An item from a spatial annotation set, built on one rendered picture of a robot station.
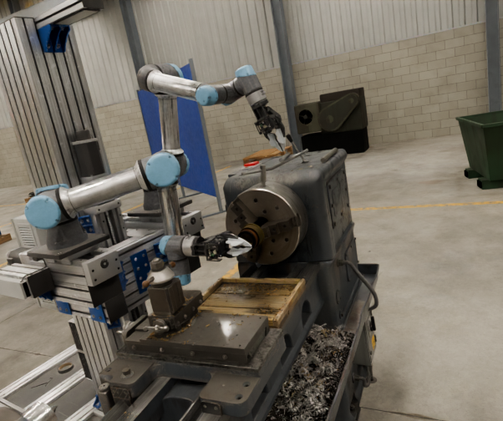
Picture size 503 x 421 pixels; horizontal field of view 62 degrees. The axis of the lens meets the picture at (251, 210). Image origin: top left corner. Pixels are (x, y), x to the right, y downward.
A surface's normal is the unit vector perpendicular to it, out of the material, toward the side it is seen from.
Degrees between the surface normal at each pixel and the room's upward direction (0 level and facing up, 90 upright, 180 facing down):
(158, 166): 89
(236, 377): 0
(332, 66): 90
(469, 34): 90
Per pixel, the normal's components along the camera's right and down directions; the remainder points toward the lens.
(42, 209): 0.08, 0.25
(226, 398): -0.18, -0.95
